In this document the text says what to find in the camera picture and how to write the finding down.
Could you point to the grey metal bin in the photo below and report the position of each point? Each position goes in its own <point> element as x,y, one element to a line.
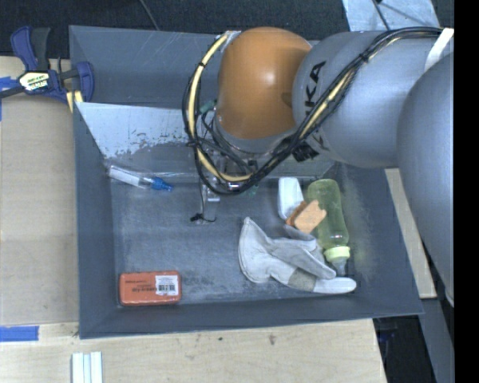
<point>163,249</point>

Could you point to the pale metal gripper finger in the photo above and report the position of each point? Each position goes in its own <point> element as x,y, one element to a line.
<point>214,208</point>
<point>204,208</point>

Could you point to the yellow-green baby bottle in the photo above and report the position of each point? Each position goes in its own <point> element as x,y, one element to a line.
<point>330,214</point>

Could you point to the orange sponge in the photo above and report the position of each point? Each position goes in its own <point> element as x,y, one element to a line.
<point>308,217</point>

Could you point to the white plastic container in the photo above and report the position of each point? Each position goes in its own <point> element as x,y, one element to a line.
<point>289,192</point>

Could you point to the pale wood flat board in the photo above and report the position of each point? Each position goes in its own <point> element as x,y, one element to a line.
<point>36,214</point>

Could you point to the orange box with barcode label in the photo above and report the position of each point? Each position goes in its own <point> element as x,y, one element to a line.
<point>143,289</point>

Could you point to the grey and white work glove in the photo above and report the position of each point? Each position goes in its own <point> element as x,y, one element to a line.
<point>271,257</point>

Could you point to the clear syringe with blue tip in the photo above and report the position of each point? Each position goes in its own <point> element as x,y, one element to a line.
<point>132,178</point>

